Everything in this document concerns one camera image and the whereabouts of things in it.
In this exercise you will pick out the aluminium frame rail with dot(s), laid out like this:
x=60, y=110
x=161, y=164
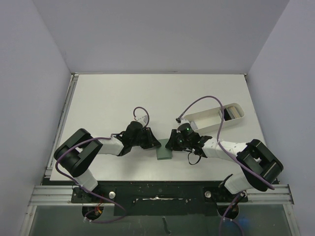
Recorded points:
x=103, y=104

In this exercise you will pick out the white plastic tray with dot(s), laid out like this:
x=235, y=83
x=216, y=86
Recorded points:
x=209, y=120

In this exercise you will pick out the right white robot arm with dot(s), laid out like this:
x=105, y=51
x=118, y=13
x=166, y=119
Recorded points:
x=260, y=167

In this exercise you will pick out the stack of credit cards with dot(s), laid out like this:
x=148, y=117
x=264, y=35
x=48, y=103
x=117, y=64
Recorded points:
x=229, y=113

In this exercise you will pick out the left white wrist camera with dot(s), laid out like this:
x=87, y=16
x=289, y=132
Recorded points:
x=144, y=120

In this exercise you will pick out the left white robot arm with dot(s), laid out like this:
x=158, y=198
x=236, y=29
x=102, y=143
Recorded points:
x=76, y=154

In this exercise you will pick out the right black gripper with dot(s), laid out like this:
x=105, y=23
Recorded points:
x=175, y=140

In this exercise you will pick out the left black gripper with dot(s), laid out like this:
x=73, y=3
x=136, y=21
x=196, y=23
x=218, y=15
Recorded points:
x=151, y=141

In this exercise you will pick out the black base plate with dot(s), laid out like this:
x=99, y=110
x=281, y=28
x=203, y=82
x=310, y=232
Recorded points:
x=153, y=198

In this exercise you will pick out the green leather card holder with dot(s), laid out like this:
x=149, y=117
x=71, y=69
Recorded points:
x=162, y=152

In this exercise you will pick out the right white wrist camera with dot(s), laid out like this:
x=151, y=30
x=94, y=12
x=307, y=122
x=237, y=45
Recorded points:
x=181, y=121

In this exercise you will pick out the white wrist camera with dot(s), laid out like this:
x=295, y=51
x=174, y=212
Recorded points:
x=144, y=120
x=181, y=121

